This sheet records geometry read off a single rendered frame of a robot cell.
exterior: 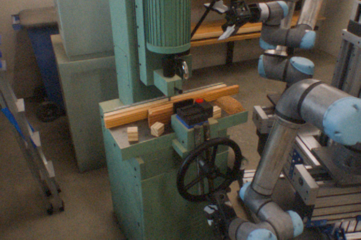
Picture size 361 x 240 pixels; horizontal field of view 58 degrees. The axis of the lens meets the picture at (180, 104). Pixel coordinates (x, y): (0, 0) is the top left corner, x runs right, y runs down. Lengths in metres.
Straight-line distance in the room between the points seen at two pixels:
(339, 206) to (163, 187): 0.71
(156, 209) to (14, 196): 1.30
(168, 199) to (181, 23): 0.77
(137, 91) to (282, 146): 0.79
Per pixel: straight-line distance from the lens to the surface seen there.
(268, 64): 1.69
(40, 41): 3.00
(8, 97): 1.88
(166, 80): 1.33
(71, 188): 2.49
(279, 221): 1.06
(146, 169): 1.35
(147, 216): 1.53
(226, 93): 1.58
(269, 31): 1.42
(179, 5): 1.21
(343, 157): 1.38
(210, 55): 4.22
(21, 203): 2.51
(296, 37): 1.41
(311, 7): 1.55
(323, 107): 0.88
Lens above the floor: 1.63
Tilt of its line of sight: 29 degrees down
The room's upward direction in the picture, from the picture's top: straight up
